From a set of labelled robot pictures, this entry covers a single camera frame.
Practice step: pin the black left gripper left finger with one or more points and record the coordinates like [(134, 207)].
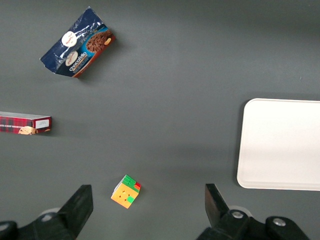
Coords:
[(72, 212)]

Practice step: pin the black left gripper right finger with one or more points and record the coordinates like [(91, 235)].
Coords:
[(220, 217)]

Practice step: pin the red tartan cookie box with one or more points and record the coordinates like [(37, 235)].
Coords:
[(17, 123)]

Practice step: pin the white rectangular tray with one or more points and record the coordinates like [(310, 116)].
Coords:
[(282, 145)]

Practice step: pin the dark blue cookie box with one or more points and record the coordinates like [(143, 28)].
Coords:
[(75, 45)]

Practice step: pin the orange and green puzzle cube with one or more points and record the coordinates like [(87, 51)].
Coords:
[(123, 196)]

